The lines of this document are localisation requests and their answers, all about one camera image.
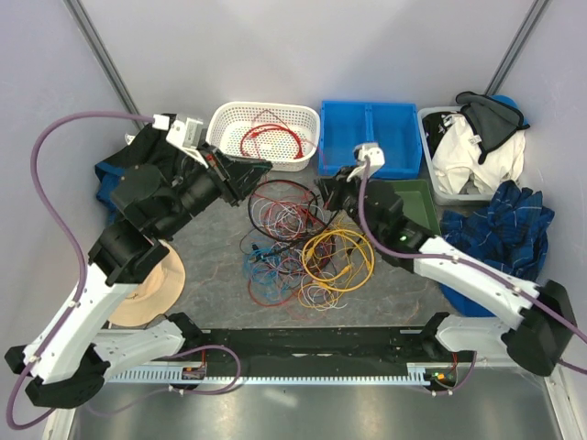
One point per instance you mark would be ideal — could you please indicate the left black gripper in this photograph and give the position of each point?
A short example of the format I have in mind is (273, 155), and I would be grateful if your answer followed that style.
(236, 178)

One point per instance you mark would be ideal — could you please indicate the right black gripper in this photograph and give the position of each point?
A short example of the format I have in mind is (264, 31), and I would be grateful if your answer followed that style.
(332, 188)

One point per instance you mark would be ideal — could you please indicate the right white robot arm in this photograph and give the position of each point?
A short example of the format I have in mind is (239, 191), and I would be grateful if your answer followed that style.
(529, 324)

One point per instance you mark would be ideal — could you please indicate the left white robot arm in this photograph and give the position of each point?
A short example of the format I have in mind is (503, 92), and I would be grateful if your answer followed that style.
(65, 365)

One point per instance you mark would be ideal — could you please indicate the white perforated plastic basket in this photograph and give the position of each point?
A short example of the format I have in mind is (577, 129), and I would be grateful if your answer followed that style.
(287, 135)

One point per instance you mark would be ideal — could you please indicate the blue divided plastic bin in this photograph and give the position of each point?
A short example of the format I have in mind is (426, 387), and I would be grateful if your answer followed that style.
(345, 125)

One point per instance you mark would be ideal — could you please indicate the green plastic tray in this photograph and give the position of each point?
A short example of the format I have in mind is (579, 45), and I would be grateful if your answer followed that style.
(418, 203)

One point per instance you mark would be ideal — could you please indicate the black and blue jacket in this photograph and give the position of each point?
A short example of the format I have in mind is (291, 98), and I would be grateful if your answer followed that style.
(114, 165)

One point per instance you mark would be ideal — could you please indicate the grey plastic tub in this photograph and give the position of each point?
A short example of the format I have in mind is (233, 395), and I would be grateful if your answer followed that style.
(428, 118)

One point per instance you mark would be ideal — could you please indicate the white garment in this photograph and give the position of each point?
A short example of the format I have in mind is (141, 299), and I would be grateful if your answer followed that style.
(455, 160)

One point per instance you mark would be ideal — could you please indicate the beige bucket hat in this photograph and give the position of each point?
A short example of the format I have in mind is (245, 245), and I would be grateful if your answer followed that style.
(155, 296)

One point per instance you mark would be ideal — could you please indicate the grey black-trimmed cloth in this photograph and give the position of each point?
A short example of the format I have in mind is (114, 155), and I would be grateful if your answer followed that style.
(494, 123)

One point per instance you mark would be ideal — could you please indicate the blue plaid shirt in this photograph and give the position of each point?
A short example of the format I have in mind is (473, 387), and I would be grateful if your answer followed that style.
(509, 234)

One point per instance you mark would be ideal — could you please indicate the blue cap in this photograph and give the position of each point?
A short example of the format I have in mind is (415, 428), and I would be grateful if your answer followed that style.
(506, 100)

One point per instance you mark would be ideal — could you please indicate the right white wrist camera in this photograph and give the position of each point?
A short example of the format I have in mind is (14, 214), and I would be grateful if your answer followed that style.
(369, 159)

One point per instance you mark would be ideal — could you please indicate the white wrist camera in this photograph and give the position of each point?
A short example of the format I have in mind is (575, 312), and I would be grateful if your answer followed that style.
(369, 159)
(182, 132)

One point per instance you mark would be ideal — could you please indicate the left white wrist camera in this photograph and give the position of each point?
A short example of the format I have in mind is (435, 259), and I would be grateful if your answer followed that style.
(182, 132)

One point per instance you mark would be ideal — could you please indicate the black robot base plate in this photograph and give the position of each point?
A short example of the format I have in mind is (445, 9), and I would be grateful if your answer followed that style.
(390, 344)

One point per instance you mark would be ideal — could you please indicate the slotted cable duct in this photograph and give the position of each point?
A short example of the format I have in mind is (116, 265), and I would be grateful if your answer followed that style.
(298, 370)

